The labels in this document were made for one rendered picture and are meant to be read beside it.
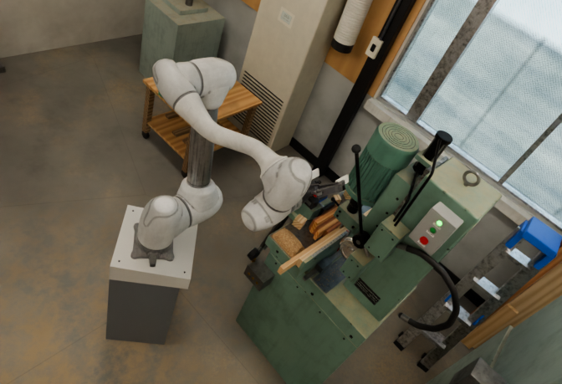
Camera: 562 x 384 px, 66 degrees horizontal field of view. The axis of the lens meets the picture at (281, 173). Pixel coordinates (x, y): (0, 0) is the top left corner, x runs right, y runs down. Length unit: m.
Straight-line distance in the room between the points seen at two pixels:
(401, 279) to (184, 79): 1.11
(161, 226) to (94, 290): 0.98
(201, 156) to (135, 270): 0.55
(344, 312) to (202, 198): 0.77
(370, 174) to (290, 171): 0.56
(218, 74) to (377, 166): 0.68
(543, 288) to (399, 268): 1.34
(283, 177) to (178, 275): 0.90
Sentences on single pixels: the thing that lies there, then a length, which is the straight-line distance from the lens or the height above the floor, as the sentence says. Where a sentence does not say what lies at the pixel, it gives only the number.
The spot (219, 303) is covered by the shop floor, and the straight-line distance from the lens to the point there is 2.71.
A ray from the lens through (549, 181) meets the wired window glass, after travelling 3.06.
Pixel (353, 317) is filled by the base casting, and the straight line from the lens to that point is 1.95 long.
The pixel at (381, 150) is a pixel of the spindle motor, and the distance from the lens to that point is 1.61.
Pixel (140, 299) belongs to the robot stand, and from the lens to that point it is 2.15.
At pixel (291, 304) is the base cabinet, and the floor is 0.55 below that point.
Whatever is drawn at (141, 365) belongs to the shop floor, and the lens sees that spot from 2.51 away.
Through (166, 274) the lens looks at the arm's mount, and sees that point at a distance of 1.94.
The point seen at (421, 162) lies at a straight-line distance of 1.61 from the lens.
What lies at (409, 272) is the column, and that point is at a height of 1.14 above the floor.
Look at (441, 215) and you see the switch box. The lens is 1.49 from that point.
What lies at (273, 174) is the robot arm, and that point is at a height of 1.53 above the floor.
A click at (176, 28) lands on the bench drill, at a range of 3.59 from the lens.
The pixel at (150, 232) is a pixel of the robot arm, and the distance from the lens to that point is 1.84.
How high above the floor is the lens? 2.35
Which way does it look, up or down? 42 degrees down
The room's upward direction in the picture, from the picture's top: 23 degrees clockwise
